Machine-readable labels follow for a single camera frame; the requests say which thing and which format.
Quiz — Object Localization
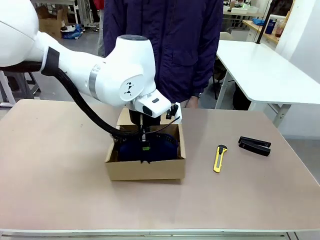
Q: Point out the black pole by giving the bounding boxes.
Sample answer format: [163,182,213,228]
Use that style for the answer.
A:
[255,0,276,45]

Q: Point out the white tray box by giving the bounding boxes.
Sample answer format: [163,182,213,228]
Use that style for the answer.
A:
[230,5,260,15]

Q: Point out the large open cardboard box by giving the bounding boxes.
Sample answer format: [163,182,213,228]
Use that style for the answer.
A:
[37,7,68,39]

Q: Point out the wooden workbench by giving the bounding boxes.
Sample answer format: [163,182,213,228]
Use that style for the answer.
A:
[241,19,282,46]

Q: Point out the blue bottle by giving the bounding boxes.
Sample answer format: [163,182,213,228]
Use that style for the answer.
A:
[264,14,278,36]

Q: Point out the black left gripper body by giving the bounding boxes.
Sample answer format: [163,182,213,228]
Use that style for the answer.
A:
[128,107,161,129]

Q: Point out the yellow utility knife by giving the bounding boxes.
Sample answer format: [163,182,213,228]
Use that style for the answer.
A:
[212,144,229,174]

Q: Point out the red bottle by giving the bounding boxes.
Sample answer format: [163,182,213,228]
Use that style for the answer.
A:
[274,18,286,39]

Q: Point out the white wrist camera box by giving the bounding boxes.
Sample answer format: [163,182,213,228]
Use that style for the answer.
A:
[165,101,183,124]

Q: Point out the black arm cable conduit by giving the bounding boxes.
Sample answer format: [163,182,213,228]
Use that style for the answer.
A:
[0,46,141,141]

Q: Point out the person in navy jacket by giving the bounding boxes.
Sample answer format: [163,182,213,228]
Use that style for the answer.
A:
[102,0,224,109]

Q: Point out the white table frame leg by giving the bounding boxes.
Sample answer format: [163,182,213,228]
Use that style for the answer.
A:
[0,70,17,108]

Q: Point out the black stapler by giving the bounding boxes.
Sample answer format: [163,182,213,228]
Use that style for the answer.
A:
[237,135,272,158]

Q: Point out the blue plastic bag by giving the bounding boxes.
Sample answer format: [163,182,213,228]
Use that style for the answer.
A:
[61,23,84,40]

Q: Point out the person left hand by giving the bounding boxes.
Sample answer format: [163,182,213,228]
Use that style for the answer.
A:
[186,95,201,109]

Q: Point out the dark blue fabric item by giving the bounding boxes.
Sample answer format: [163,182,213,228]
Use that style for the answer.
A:
[117,133,181,162]

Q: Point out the white side table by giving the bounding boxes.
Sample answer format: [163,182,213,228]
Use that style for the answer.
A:
[214,39,320,127]

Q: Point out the brown cardboard box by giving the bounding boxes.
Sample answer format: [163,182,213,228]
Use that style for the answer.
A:
[104,107,187,182]

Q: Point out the person left forearm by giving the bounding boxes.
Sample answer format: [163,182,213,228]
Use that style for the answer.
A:
[190,37,222,99]

